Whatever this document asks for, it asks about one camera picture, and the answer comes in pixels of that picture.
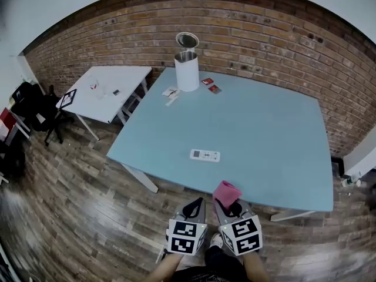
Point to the red box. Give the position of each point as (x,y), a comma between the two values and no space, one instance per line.
(6,119)

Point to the white cabinet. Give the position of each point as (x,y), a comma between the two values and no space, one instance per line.
(361,160)

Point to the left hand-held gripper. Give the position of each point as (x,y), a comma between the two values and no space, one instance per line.
(185,236)

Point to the red packet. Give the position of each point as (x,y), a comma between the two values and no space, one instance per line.
(214,89)
(207,81)

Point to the white table leg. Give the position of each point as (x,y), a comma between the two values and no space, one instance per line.
(141,178)
(292,215)

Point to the red and white small item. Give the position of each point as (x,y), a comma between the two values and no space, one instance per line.
(94,85)

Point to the person's white shoe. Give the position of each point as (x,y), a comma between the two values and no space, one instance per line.
(216,240)

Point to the pink cloth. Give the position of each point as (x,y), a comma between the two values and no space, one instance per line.
(226,192)

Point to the white side table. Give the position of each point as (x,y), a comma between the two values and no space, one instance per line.
(111,98)

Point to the small dark item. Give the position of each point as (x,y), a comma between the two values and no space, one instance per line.
(116,92)

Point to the white remote control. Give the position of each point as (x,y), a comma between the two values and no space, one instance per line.
(205,155)

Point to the person's right forearm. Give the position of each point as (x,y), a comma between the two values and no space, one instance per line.
(255,267)

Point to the black framed board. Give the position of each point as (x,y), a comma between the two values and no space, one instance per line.
(68,98)

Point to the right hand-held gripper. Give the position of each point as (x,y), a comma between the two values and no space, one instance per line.
(245,235)

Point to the person's black clothing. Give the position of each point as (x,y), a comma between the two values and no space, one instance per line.
(211,270)

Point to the white paper card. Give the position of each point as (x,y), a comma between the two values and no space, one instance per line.
(170,91)
(172,101)

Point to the black office chair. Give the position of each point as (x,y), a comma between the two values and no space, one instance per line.
(38,110)

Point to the person's left forearm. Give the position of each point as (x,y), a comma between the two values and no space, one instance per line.
(166,267)

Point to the white bin with open lid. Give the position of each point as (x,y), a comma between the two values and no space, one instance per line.
(186,72)

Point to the black box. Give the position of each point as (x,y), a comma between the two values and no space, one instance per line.
(337,167)

